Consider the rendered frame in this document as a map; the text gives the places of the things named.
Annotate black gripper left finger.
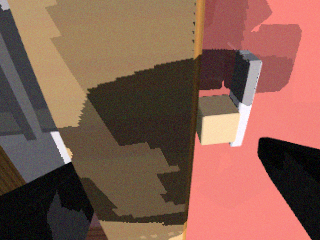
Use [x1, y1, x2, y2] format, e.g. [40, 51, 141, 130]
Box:
[0, 161, 94, 240]

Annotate tan cube block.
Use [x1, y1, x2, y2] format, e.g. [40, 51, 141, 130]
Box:
[196, 94, 241, 145]

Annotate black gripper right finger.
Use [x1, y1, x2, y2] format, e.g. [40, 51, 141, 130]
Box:
[257, 136, 320, 240]

